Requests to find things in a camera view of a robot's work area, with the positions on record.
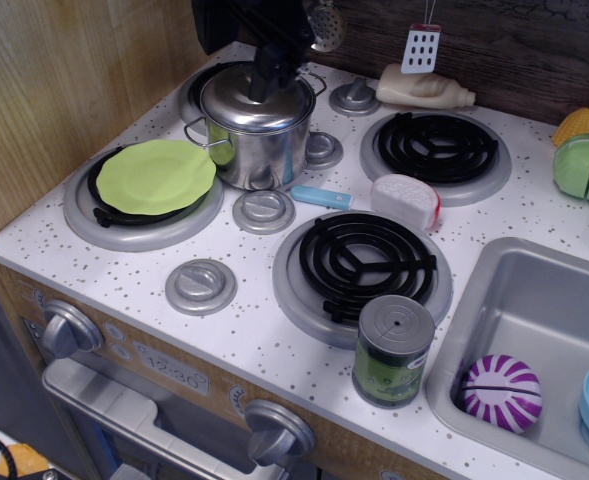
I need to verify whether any grey stovetop knob front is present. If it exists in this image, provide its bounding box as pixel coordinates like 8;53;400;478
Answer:
165;259;237;316

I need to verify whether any yellow object on floor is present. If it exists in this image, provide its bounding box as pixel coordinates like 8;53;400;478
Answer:
8;444;50;478

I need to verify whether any steel pot lid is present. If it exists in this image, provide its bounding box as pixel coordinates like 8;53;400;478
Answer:
200;64;316;133

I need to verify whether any white slotted toy spatula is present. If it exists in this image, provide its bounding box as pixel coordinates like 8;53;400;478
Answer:
401;23;441;74

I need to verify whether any grey stovetop knob back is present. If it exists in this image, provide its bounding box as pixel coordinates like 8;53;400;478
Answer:
329;77;381;117

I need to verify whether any green labelled toy can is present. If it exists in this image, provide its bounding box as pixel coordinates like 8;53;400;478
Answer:
352;295;435;409

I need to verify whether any silver perforated toy ladle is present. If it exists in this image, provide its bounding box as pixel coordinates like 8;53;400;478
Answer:
306;0;347;53

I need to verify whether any silver oven door handle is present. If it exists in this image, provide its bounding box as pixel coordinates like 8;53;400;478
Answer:
42;359;289;479

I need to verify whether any white toy cheese wedge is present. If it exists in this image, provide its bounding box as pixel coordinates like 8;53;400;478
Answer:
370;174;441;230

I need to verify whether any purple white striped toy onion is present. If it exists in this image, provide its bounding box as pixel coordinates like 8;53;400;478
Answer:
460;354;543;434

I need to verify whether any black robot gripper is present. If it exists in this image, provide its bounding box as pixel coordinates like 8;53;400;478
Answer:
191;0;314;103

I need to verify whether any silver toy sink basin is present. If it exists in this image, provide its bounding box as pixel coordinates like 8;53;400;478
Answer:
426;238;589;479

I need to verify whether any yellow toy corn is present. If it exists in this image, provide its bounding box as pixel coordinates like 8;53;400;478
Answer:
552;107;589;147

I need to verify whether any grey stovetop knob middle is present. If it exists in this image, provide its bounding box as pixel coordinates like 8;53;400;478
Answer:
232;190;296;235

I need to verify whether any grey oven knob left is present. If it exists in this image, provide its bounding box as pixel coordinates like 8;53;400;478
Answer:
43;300;104;359

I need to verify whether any stainless steel pot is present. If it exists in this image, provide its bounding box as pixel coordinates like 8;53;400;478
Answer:
184;62;320;191

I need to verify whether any green plastic plate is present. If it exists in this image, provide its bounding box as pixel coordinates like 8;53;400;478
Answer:
95;140;216;216

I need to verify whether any green toy cabbage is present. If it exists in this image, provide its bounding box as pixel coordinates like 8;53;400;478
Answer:
553;134;589;200

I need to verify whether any grey stovetop knob by pot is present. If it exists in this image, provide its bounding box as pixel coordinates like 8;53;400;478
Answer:
306;132;344;170

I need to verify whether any grey oven knob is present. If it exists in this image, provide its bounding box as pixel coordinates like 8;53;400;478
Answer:
43;300;104;359
245;399;316;467

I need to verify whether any black back right burner coil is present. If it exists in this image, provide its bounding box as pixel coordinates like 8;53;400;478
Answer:
377;113;498;184

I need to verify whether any light blue toy knife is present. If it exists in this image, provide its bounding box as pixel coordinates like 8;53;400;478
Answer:
290;185;353;211

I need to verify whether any cream plastic toy bottle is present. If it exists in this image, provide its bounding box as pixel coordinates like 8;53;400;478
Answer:
376;64;476;109

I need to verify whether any grey oven knob right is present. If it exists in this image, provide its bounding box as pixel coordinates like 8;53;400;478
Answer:
245;399;316;467

